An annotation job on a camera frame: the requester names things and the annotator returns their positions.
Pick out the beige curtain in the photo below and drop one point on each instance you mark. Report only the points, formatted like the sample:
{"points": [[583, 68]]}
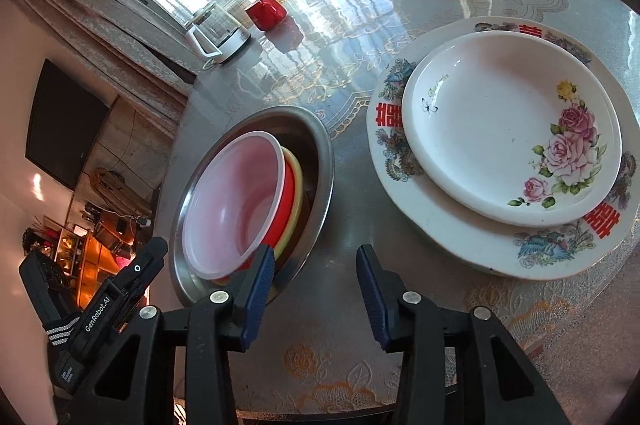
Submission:
{"points": [[100, 40]]}

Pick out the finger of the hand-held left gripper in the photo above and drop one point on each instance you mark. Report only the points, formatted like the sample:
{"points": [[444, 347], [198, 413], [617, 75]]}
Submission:
{"points": [[152, 260]]}

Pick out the large white bird print plate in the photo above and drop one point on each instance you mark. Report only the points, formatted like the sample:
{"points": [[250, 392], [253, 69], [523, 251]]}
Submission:
{"points": [[400, 175]]}

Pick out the stainless steel bowl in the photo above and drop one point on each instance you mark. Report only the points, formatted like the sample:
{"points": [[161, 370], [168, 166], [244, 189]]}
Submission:
{"points": [[317, 165]]}

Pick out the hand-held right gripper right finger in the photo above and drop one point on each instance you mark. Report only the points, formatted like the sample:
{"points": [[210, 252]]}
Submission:
{"points": [[372, 295]]}

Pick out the red plastic bowl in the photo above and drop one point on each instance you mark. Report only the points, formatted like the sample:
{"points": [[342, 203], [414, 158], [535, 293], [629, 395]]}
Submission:
{"points": [[235, 200]]}

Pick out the white rose print plate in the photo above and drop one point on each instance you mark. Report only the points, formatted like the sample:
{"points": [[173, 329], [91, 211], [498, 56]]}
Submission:
{"points": [[500, 125]]}

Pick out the red mug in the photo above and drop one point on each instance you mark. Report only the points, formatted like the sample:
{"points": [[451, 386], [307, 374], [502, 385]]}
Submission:
{"points": [[265, 15]]}

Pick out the person's left forearm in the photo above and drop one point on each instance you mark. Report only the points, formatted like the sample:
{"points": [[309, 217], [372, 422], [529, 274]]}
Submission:
{"points": [[62, 330]]}

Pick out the glass electric kettle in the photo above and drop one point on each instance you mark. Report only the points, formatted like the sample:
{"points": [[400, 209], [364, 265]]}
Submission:
{"points": [[220, 30]]}

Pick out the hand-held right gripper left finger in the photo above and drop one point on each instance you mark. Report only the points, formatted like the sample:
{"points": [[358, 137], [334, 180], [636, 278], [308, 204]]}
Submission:
{"points": [[260, 295]]}

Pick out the wooden display cabinet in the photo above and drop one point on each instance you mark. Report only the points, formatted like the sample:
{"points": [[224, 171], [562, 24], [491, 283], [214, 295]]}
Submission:
{"points": [[95, 255]]}

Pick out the black wall television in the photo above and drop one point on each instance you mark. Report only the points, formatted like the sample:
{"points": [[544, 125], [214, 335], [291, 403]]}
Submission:
{"points": [[65, 120]]}

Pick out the yellow plastic bowl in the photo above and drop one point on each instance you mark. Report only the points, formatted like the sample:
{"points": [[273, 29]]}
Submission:
{"points": [[296, 185]]}

